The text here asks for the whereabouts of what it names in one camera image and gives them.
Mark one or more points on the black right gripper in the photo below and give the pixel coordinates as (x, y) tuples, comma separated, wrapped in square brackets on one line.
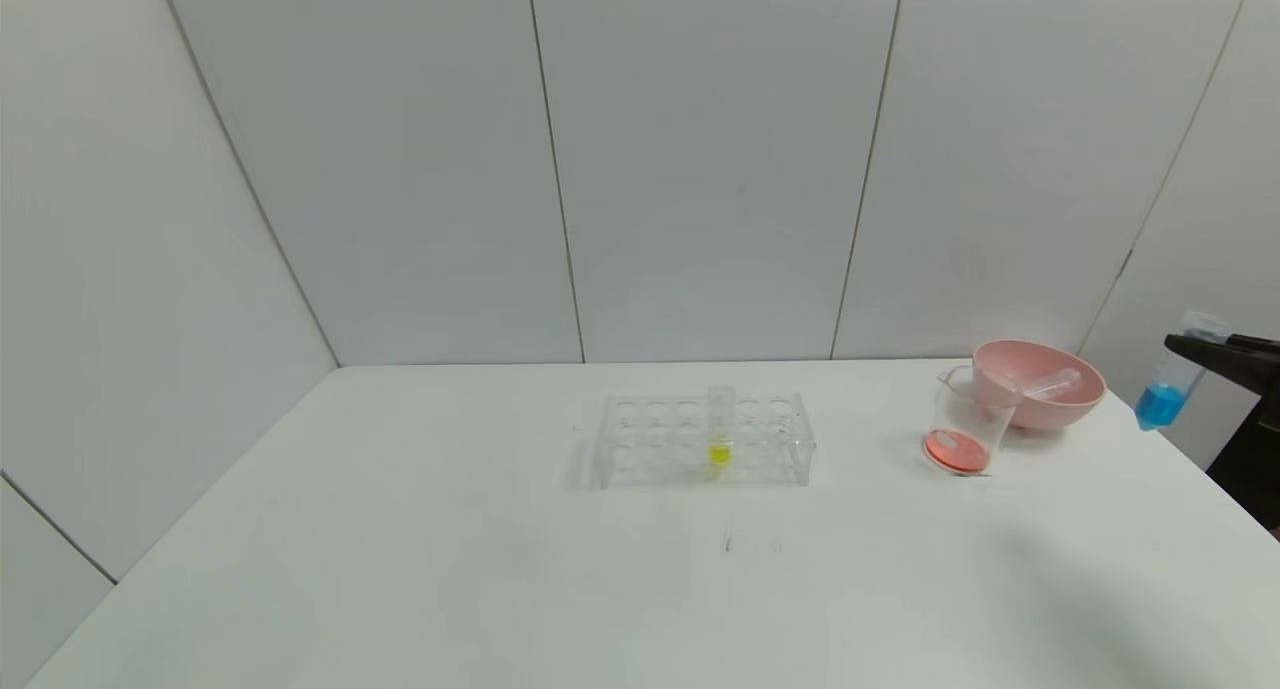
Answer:
[(1272, 404)]

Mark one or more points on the blue pigment test tube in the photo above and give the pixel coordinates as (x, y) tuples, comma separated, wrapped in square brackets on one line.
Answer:
[(1160, 404)]

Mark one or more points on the red pigment test tube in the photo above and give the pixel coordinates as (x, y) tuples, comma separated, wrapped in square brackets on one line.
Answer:
[(1055, 384)]

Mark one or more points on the clear acrylic test tube rack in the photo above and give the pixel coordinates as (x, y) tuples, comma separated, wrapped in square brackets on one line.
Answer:
[(660, 454)]

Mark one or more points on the clear glass beaker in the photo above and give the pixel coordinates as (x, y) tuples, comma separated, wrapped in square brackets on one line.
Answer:
[(960, 449)]

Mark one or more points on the pink bowl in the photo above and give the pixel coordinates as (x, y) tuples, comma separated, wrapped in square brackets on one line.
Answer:
[(1010, 364)]

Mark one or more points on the yellow pigment test tube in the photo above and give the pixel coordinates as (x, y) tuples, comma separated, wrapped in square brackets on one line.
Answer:
[(720, 454)]

